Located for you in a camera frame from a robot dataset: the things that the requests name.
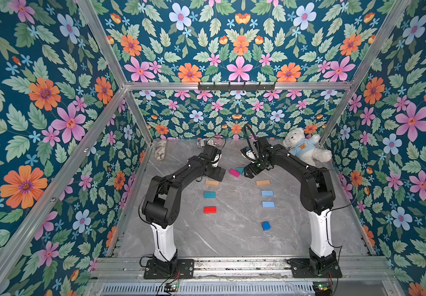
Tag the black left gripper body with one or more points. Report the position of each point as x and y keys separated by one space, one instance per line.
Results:
x=213 y=172

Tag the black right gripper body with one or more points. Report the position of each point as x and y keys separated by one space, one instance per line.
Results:
x=250 y=172

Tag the natural wood block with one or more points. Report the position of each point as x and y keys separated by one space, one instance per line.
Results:
x=212 y=183
x=263 y=182

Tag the magenta rectangular block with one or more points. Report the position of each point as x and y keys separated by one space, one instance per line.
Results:
x=234 y=172

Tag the teal rectangular block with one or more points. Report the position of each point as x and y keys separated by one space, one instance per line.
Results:
x=210 y=195

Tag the light blue rectangular block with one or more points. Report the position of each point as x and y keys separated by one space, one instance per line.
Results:
x=267 y=193

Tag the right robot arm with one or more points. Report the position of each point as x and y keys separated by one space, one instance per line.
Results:
x=317 y=193

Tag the red rectangular block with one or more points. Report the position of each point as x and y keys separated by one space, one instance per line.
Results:
x=210 y=210

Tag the white teddy bear blue shirt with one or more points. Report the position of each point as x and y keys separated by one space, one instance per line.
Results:
x=306 y=149

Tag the dark blue small block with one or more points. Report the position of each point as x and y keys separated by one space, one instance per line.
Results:
x=266 y=226

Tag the map print shoe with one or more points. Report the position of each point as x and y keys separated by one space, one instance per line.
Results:
x=160 y=150

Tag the left circuit board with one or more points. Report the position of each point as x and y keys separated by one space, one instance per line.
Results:
x=171 y=288

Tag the circuit board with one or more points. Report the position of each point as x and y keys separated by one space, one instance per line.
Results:
x=322 y=289
x=171 y=288

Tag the right circuit board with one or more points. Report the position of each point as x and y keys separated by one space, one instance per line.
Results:
x=322 y=289

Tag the metal hook rail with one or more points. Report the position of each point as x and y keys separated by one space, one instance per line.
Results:
x=241 y=86

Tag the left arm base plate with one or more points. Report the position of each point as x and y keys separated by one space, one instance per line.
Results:
x=179 y=269

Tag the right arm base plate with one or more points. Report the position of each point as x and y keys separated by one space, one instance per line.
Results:
x=315 y=268

